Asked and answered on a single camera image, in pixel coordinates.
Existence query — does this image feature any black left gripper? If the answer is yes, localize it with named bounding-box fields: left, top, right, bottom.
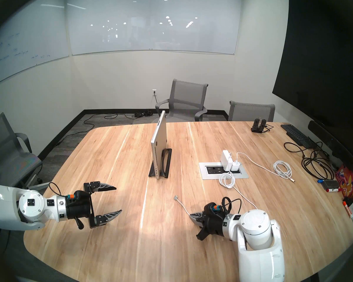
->
left=65, top=182, right=122, bottom=229

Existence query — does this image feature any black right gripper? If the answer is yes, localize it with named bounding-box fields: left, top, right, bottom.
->
left=190, top=208, right=224, bottom=241

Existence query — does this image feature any white MagSafe charging cable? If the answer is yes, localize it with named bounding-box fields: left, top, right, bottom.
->
left=173, top=171, right=258, bottom=216

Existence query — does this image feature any silver MacBook laptop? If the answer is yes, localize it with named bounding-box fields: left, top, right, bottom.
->
left=151, top=110, right=168, bottom=179

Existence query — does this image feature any black controller charging dock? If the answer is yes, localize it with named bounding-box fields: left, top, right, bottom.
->
left=251, top=118, right=267, bottom=133

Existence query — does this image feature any black vertical laptop stand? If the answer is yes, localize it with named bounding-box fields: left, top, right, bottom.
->
left=149, top=148, right=172, bottom=178

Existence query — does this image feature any silver table power outlet box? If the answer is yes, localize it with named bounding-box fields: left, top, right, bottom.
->
left=199, top=162, right=249, bottom=180

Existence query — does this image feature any large white power adapter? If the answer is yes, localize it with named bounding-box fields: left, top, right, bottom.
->
left=220, top=150, right=233, bottom=171

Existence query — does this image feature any grey mesh office chair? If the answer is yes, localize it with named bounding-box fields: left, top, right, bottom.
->
left=228, top=101, right=275, bottom=122
left=155, top=79, right=209, bottom=122
left=0, top=113, right=50, bottom=194

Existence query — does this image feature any black keyboard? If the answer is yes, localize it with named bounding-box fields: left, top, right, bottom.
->
left=281, top=124, right=315, bottom=148

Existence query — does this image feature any colourful tissue box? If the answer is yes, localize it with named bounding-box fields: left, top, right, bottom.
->
left=335, top=162, right=353, bottom=199

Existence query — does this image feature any black soundbar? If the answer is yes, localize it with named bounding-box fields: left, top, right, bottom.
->
left=308, top=120, right=353, bottom=170

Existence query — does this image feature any glass whiteboard with blue writing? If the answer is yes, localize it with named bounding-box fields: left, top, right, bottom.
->
left=0, top=0, right=70, bottom=89

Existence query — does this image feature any wide glass whiteboard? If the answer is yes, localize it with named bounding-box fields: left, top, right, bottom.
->
left=65, top=0, right=243, bottom=56

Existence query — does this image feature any large black TV screen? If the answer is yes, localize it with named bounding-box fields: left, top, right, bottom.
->
left=272, top=0, right=353, bottom=155

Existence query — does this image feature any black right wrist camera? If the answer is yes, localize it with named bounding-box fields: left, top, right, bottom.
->
left=204, top=196, right=242, bottom=217

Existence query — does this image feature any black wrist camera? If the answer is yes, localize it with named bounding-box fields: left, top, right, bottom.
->
left=204, top=196, right=242, bottom=217
left=49, top=182, right=89, bottom=201

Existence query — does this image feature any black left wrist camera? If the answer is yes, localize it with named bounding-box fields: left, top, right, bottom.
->
left=49, top=182, right=89, bottom=201

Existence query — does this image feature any black floor cable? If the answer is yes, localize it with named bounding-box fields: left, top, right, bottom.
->
left=55, top=110, right=153, bottom=147

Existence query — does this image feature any white coiled USB cable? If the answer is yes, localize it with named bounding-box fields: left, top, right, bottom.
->
left=236, top=152, right=295, bottom=183

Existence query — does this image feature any black cable tangle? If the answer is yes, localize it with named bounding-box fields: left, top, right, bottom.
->
left=284, top=140, right=335, bottom=180

